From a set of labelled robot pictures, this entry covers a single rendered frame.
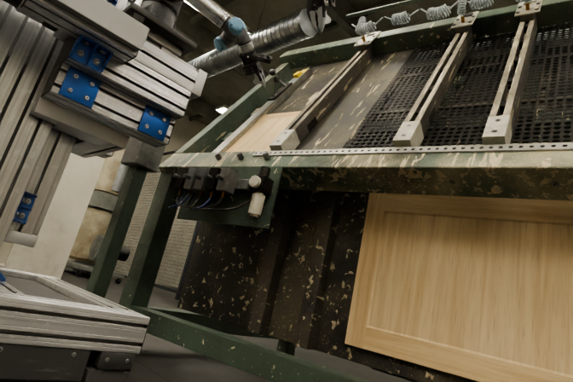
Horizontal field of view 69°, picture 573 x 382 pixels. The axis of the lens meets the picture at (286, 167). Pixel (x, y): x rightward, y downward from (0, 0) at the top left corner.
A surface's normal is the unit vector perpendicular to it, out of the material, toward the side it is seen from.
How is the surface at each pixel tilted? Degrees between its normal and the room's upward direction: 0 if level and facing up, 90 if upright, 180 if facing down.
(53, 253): 90
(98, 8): 90
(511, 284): 90
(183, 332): 90
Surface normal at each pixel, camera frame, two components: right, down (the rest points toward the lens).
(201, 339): -0.55, -0.37
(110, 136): 0.69, -0.07
